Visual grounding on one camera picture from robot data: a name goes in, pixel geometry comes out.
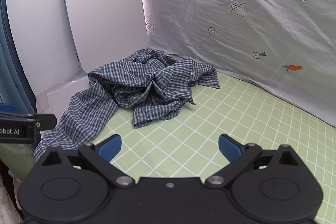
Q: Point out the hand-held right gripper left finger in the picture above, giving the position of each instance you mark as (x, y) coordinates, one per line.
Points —
(110, 146)

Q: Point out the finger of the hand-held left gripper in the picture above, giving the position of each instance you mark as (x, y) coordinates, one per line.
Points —
(44, 120)

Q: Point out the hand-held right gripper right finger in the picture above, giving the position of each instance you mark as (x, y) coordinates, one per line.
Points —
(229, 148)

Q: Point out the blue plaid shirt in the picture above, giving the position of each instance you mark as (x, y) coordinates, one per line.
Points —
(147, 82)

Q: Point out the olive green cloth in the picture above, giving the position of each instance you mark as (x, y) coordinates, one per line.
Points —
(15, 155)

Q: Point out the white paper sheet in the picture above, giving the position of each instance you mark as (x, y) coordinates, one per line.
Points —
(57, 98)

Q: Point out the blue curtain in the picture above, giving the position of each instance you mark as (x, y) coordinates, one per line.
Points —
(10, 61)

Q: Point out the white flat board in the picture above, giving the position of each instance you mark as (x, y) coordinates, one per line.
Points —
(36, 29)

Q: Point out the white printed sheet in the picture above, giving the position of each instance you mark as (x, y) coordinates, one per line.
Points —
(236, 43)

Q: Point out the white rounded board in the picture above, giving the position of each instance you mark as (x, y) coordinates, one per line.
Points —
(105, 8)

